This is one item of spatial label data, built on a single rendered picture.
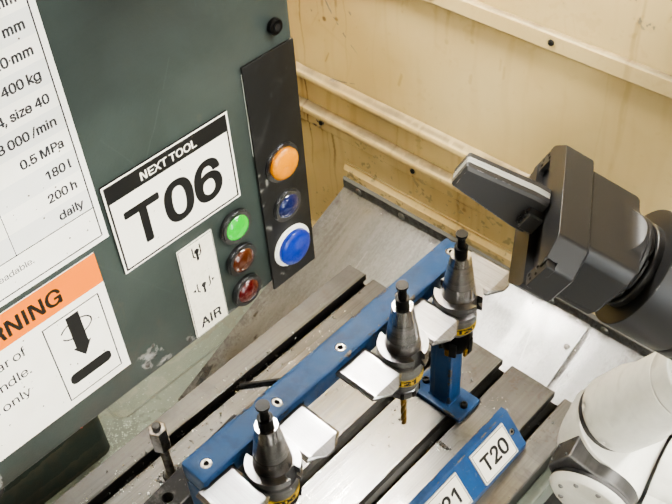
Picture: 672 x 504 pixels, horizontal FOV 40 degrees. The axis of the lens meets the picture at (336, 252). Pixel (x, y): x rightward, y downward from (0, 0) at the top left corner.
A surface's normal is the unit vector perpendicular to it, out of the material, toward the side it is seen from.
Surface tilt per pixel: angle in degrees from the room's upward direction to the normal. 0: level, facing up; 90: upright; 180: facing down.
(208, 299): 90
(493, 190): 90
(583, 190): 30
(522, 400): 0
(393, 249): 24
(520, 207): 90
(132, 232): 90
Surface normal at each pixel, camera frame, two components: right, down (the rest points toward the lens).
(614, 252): 0.44, -0.55
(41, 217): 0.73, 0.45
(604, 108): -0.68, 0.54
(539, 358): -0.32, -0.43
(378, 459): -0.05, -0.71
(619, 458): 0.26, -0.39
